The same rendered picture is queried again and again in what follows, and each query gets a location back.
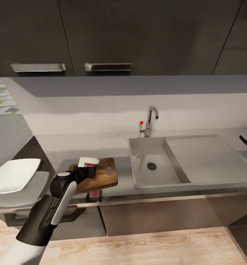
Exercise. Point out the dishwasher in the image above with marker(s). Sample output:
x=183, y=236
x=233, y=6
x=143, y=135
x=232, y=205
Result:
x=76, y=223

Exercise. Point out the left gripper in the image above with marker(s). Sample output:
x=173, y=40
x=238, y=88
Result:
x=87, y=172

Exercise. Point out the cutting board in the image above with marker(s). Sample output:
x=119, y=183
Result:
x=101, y=179

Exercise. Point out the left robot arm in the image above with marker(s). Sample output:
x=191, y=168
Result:
x=31, y=241

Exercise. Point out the bowl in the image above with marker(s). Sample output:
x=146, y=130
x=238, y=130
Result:
x=15, y=174

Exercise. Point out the drop in sink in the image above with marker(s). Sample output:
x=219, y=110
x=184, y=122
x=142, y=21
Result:
x=186, y=160

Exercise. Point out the fixed window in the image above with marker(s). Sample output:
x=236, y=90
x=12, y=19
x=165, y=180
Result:
x=14, y=130

